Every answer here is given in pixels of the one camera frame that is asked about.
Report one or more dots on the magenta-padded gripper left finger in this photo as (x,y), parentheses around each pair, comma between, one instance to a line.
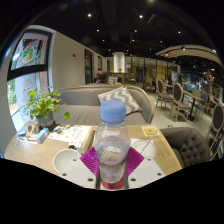
(88,160)

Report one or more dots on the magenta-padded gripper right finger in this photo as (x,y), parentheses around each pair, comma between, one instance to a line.
(136,160)

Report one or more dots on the clear blue-capped water bottle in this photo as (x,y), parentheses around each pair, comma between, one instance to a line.
(112,143)

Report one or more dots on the white mug with black lettering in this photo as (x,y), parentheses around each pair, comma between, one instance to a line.
(65,160)

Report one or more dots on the printed menu booklet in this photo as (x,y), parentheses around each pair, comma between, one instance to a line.
(71,135)

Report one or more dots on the yellow square card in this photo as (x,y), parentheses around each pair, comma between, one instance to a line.
(150,130)

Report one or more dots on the small light blue box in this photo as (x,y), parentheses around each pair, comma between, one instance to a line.
(42,135)

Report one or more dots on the dark grey tufted armchair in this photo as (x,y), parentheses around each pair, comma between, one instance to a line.
(190,145)

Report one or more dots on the grey curved sofa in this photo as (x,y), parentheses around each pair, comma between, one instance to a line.
(80,100)

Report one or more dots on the small wooden stand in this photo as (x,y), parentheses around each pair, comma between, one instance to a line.
(32,129)

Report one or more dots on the grey white chevron cushion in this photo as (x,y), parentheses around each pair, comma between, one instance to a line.
(121,98)

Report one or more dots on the green potted plant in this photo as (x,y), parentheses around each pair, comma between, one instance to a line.
(41,105)

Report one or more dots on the group of dining chairs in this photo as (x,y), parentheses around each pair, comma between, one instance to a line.
(178,98)

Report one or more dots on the person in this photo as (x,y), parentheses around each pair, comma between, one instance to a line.
(100,77)

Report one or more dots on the food picture window poster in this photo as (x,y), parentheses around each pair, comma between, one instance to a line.
(31,51)

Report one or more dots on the group of ceiling spotlights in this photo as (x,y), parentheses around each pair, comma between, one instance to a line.
(140,16)

